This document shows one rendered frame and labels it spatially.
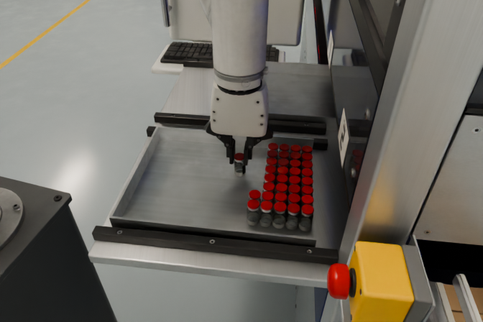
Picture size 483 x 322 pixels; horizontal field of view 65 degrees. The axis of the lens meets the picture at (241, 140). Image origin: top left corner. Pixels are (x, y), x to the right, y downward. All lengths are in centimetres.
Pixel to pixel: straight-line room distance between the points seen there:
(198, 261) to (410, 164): 36
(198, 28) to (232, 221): 94
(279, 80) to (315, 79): 10
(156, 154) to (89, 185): 133
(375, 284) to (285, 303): 116
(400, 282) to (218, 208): 35
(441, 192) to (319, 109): 54
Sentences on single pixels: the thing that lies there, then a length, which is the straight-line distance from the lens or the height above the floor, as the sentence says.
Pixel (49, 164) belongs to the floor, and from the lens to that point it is 235.
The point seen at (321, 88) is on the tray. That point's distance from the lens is 105.
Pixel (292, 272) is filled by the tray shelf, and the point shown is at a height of 88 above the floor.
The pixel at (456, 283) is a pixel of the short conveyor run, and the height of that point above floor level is 96.
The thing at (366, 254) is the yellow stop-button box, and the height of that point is 103.
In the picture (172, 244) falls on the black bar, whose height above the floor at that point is 89.
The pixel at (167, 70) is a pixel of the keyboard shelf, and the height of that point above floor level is 80.
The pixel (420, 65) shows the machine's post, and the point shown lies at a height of 125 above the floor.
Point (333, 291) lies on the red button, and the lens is 48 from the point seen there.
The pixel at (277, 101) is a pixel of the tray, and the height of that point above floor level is 88.
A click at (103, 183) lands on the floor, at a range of 212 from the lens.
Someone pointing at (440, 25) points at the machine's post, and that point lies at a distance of 36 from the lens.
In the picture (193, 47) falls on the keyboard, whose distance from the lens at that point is 140.
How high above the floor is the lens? 141
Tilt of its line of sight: 38 degrees down
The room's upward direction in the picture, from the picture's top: straight up
